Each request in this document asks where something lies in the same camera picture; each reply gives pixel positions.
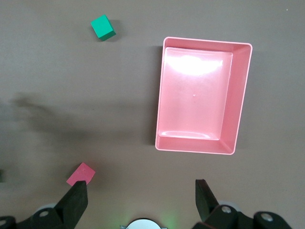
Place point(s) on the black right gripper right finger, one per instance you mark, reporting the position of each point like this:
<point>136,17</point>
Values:
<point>212,214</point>

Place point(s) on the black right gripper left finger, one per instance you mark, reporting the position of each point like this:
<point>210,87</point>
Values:
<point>71,210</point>

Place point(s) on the pink foam cube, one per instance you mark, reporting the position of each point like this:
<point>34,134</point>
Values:
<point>82,174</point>

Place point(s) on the pink plastic bin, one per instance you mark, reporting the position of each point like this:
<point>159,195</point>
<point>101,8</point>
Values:
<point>195,95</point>

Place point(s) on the brown table mat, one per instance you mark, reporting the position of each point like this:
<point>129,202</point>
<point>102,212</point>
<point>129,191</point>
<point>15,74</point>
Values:
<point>71,71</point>

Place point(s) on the green foam cube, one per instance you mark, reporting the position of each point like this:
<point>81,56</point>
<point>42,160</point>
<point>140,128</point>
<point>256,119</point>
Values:
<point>102,27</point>

